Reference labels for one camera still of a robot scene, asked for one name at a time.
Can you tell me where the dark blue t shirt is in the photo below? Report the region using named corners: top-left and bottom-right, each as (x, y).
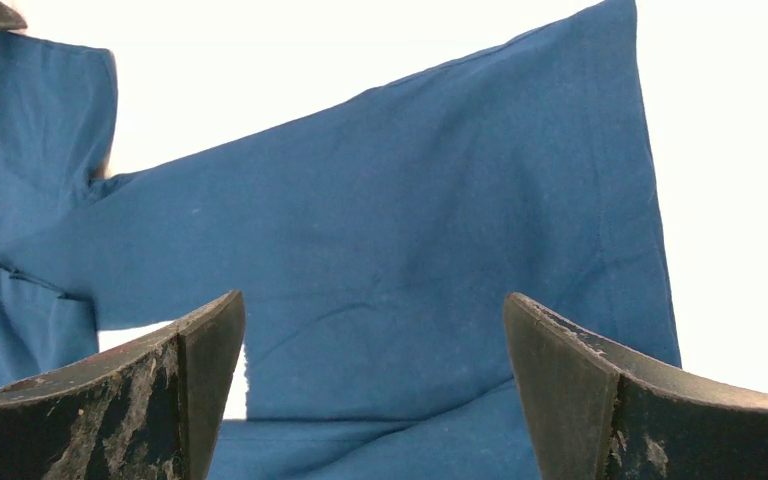
top-left (0, 1), bottom-right (680, 479)

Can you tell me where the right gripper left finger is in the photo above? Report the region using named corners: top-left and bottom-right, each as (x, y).
top-left (0, 291), bottom-right (245, 479)

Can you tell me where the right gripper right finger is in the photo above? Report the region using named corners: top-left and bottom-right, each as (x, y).
top-left (503, 293), bottom-right (768, 479)

